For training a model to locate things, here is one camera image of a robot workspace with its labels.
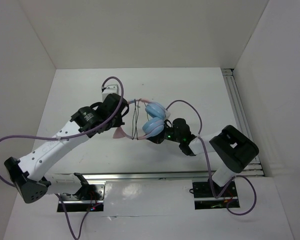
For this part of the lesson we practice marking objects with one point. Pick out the front aluminium rail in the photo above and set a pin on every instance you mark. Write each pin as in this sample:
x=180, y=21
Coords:
x=146, y=176

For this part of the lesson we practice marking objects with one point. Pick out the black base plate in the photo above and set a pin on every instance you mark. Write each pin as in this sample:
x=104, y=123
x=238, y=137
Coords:
x=205, y=200
x=91, y=199

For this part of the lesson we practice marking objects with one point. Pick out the aluminium rail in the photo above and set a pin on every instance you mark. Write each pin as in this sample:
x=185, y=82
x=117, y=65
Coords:
x=146, y=176
x=255, y=167

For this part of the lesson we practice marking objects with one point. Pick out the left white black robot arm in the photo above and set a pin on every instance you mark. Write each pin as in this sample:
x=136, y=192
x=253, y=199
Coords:
x=28, y=173

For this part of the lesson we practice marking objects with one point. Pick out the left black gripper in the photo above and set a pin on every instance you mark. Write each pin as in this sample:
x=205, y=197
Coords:
x=119, y=122

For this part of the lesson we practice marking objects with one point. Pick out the pink blue cat-ear headphones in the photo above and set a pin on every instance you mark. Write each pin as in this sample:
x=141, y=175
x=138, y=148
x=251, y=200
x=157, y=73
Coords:
x=156, y=114

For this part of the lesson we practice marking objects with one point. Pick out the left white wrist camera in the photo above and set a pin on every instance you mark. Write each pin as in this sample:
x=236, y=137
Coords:
x=109, y=89

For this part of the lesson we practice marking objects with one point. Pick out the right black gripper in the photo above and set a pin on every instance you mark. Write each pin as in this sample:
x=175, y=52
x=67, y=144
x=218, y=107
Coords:
x=157, y=139

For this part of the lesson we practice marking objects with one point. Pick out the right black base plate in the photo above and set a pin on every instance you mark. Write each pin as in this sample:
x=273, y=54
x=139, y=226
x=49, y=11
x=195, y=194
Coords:
x=205, y=200

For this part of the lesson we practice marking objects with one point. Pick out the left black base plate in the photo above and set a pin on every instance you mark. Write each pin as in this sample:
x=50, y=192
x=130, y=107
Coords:
x=91, y=199

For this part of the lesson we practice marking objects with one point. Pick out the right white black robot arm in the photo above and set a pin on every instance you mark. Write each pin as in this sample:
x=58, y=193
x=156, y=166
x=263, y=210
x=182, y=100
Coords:
x=234, y=149

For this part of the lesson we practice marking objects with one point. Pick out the right side aluminium rail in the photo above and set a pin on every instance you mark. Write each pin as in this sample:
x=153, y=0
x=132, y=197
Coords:
x=255, y=167

